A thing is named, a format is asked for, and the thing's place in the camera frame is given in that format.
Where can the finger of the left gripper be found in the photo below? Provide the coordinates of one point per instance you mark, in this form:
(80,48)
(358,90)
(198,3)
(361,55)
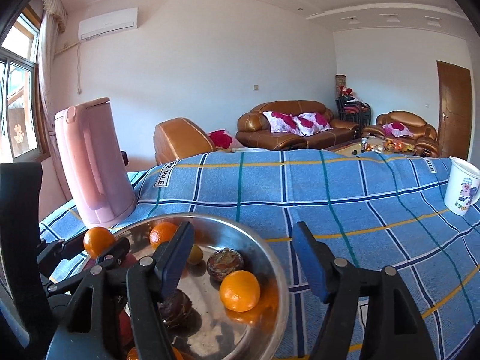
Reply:
(110,262)
(49,255)

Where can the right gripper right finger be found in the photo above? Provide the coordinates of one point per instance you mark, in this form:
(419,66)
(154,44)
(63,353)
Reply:
(394,325)

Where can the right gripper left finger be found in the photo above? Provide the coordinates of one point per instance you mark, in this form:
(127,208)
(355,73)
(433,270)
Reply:
(88,319)

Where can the red pomegranate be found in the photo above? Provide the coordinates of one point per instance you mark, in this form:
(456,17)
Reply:
(126,333)

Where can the small smooth orange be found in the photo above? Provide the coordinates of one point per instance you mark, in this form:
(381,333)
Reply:
(96,240)

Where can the mandarin orange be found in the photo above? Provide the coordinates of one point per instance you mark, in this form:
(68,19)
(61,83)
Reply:
(161,233)
(240,291)

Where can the dark mangosteen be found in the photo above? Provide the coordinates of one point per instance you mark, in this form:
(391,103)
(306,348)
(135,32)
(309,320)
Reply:
(176,310)
(223,262)

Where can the small yellow-green fruit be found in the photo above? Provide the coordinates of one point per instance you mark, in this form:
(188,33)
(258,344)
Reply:
(196,255)

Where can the dark stool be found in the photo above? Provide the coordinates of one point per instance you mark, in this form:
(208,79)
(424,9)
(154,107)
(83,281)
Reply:
(124,157)

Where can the blue plaid tablecloth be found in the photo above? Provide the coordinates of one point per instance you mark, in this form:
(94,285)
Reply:
(373,209)

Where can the steel round bowl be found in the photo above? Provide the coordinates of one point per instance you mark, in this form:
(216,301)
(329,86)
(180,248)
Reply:
(213,332)

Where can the pink electric kettle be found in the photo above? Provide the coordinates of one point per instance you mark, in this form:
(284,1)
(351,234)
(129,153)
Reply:
(93,164)

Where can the brown leather armchair near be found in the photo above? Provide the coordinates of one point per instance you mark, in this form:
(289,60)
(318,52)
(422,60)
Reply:
(180,138)

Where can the brown leather armchair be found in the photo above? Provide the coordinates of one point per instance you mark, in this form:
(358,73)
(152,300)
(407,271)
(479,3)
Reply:
(180,138)
(424,134)

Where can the white cartoon mug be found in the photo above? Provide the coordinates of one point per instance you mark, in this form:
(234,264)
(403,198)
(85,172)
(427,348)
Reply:
(463,186)

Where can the red floral cushion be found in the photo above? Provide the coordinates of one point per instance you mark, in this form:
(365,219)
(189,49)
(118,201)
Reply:
(223,140)

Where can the brown leather three-seat sofa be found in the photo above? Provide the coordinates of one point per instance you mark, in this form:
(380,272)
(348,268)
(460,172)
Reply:
(254,129)

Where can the cluttered coffee table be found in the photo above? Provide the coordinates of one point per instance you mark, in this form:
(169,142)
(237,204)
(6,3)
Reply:
(373,144)

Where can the brown leather armchair far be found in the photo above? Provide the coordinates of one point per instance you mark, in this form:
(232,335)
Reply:
(424,134)

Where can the floral pillow on armchair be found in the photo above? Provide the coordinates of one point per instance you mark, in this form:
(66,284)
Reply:
(396,130)

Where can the floral pillow left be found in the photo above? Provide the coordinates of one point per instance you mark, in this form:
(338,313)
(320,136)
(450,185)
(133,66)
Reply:
(281,123)

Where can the floral pillow right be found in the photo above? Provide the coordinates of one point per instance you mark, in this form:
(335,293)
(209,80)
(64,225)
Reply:
(311,123)

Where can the stacked chairs with clothes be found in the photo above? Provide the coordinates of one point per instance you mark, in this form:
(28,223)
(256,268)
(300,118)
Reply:
(351,108)

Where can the pink curtain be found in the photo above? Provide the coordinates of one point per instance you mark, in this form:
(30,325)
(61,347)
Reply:
(53,23)

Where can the brown wooden door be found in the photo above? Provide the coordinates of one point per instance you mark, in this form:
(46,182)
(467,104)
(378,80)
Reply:
(456,110)

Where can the tall patterned vase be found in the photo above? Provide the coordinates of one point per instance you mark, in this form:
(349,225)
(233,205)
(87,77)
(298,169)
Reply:
(340,83)

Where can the window with wooden frame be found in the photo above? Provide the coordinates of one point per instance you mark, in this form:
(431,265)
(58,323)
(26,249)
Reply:
(22,136)

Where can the white wall air conditioner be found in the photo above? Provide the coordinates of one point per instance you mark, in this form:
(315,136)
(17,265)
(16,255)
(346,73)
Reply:
(112,22)

